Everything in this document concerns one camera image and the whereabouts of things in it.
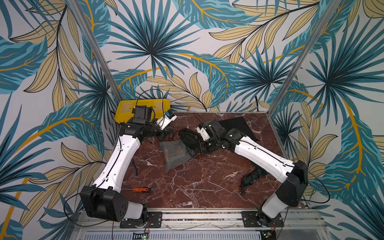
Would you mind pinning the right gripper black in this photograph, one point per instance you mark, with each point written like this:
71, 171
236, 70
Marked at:
197, 139

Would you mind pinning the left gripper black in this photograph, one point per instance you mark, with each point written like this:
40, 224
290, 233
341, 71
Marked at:
164, 132

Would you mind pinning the grey fabric pouch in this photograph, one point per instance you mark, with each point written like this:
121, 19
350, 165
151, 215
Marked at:
175, 154

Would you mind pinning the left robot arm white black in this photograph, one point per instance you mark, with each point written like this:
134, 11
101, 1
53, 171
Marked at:
103, 200

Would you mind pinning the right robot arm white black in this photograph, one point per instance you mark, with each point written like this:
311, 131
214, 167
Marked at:
292, 176

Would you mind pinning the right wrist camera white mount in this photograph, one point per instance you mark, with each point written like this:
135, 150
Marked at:
203, 132

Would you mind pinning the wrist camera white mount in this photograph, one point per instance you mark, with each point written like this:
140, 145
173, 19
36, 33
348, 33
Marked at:
203, 132
168, 117

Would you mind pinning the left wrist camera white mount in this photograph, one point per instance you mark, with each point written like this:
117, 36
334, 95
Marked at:
168, 117

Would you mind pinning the orange handled screwdriver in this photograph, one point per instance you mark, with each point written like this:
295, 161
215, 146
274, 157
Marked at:
139, 190

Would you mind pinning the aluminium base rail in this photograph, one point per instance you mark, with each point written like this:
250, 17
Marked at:
207, 224

